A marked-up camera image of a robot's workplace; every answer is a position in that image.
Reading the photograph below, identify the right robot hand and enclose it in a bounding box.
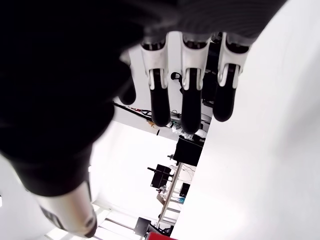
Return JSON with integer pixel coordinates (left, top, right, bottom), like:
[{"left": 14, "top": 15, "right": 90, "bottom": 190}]
[{"left": 0, "top": 0, "right": 288, "bottom": 239}]

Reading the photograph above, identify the small black monitor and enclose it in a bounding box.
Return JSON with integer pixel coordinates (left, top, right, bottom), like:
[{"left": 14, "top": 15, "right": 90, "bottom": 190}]
[{"left": 147, "top": 163, "right": 174, "bottom": 188}]

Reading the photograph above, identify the large black monitor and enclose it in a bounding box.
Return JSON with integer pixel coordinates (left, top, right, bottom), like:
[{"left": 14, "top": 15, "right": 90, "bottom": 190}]
[{"left": 173, "top": 136, "right": 205, "bottom": 167}]

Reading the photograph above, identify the black computer tower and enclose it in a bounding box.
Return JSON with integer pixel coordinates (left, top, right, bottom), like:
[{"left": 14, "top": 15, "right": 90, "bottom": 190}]
[{"left": 179, "top": 182, "right": 191, "bottom": 198}]

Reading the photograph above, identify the red seat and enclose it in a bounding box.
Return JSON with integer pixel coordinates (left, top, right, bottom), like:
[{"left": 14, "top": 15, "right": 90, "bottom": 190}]
[{"left": 146, "top": 231, "right": 174, "bottom": 240}]

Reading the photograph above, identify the black rod with red cable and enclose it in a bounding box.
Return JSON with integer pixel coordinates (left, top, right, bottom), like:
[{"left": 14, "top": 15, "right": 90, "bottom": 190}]
[{"left": 112, "top": 101, "right": 154, "bottom": 120}]

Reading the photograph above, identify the white frame desk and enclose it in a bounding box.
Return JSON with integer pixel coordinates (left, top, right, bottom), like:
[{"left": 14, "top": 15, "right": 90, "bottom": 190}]
[{"left": 156, "top": 162, "right": 191, "bottom": 227}]

